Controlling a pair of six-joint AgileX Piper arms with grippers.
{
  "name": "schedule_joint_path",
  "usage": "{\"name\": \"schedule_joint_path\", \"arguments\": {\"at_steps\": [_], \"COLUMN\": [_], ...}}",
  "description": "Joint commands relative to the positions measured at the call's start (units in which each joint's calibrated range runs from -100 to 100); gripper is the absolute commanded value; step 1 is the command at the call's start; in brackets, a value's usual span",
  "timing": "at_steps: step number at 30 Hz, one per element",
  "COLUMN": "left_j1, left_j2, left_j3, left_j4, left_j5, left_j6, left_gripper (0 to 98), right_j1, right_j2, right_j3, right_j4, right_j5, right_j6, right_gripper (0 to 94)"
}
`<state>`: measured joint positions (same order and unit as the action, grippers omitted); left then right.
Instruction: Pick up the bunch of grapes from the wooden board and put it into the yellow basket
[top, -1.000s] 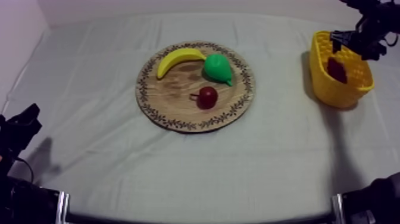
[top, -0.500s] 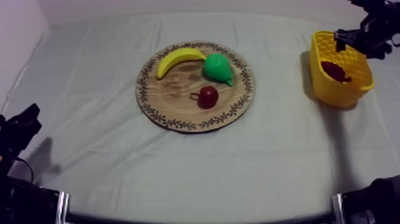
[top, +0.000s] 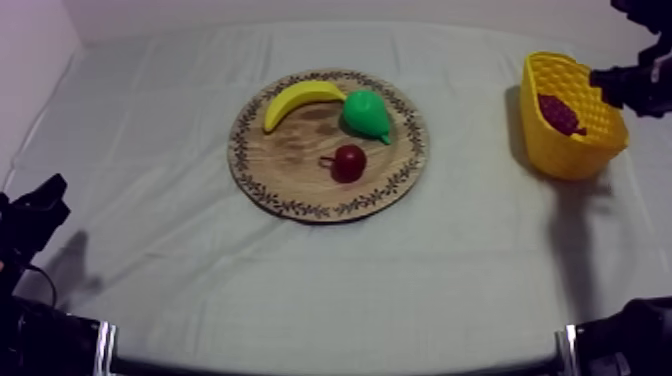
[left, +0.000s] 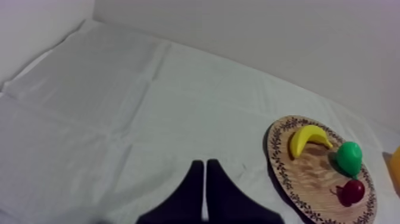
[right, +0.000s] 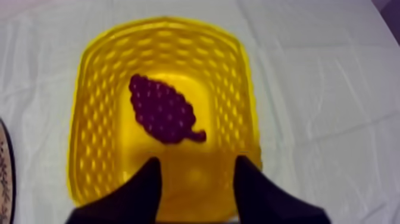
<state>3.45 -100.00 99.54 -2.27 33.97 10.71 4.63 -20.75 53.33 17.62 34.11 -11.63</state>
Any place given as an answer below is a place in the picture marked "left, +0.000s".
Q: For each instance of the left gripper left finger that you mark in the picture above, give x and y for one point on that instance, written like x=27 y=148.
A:
x=184 y=200

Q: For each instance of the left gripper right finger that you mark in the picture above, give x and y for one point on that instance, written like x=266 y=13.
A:
x=228 y=200

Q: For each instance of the round wooden board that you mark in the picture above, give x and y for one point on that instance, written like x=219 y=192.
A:
x=312 y=178

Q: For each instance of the yellow plastic basket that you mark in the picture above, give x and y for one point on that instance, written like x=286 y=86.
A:
x=396 y=165

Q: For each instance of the yellow toy banana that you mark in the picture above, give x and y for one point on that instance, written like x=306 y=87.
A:
x=304 y=137

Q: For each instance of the small red fruit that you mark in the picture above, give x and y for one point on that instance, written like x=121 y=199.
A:
x=353 y=191

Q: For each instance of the green toy pear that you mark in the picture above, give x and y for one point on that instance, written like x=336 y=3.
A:
x=350 y=158

